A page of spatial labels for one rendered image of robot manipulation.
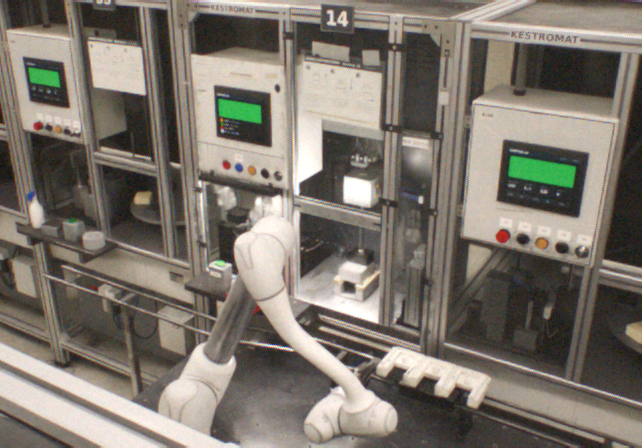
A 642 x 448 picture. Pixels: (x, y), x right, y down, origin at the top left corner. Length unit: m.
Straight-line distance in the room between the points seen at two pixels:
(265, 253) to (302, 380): 0.89
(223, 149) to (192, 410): 1.02
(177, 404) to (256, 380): 0.56
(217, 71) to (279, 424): 1.29
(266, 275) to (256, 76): 0.86
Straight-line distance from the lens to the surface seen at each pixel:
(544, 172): 2.20
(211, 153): 2.83
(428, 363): 2.57
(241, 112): 2.65
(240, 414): 2.65
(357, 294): 2.82
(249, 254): 2.00
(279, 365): 2.87
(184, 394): 2.32
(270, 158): 2.66
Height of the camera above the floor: 2.36
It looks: 25 degrees down
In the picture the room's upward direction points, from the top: straight up
